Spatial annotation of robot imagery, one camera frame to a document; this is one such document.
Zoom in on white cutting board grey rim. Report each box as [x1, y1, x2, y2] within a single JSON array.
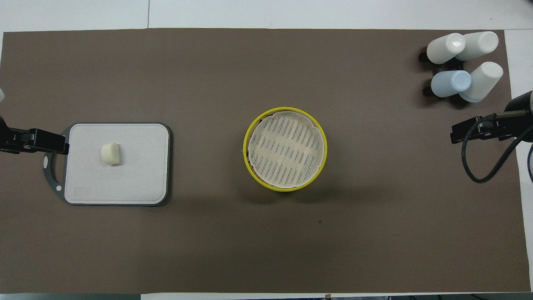
[[43, 122, 172, 207]]

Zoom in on white mesh steamer liner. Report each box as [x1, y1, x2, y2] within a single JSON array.
[[248, 110, 325, 188]]

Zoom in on black cup rack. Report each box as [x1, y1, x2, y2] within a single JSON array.
[[419, 50, 469, 97]]

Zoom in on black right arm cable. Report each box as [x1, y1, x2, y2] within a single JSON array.
[[461, 113, 533, 184]]

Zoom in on white steamed bun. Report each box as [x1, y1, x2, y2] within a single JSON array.
[[101, 142, 121, 166]]

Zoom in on light blue plastic cup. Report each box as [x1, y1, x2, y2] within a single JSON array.
[[431, 70, 472, 98]]

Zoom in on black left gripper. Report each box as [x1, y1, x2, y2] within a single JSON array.
[[0, 127, 70, 155]]

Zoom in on yellow bamboo steamer basket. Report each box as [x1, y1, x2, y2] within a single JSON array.
[[243, 107, 328, 192]]

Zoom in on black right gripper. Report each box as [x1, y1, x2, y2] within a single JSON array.
[[451, 112, 521, 144]]

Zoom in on white cup with blue rim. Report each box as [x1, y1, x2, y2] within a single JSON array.
[[455, 31, 499, 62], [459, 62, 503, 103]]

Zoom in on white plastic cup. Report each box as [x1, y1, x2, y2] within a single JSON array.
[[426, 33, 466, 65]]

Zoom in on brown table mat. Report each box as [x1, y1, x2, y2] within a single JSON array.
[[0, 28, 524, 294]]

